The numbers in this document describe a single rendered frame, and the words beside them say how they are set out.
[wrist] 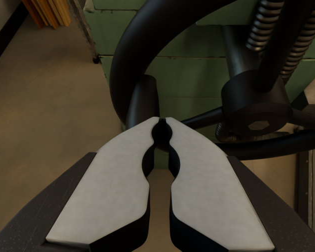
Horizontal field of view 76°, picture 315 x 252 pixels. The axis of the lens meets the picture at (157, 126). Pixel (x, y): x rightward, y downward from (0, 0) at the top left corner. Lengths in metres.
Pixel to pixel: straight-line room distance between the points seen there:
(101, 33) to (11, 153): 1.02
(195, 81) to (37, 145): 0.98
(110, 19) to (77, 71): 1.12
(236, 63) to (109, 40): 0.23
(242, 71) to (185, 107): 0.31
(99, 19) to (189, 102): 0.27
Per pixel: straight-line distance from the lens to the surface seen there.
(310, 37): 0.27
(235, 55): 0.25
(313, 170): 1.05
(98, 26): 0.38
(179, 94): 0.48
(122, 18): 0.36
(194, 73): 0.43
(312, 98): 0.56
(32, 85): 1.52
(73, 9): 1.30
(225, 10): 0.24
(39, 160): 1.21
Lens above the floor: 0.98
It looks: 61 degrees down
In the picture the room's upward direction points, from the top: 1 degrees counter-clockwise
